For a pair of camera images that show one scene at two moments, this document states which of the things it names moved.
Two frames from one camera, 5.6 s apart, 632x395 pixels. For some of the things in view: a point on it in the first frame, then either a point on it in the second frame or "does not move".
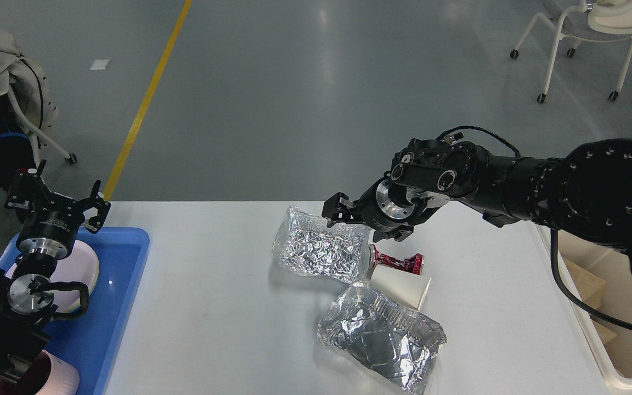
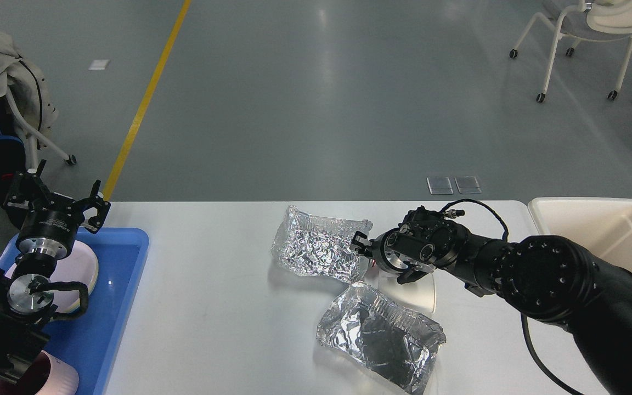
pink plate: [80, 264] does not move
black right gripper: [386, 204] to [378, 249]
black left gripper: [49, 227] does not move
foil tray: [306, 243] does not move
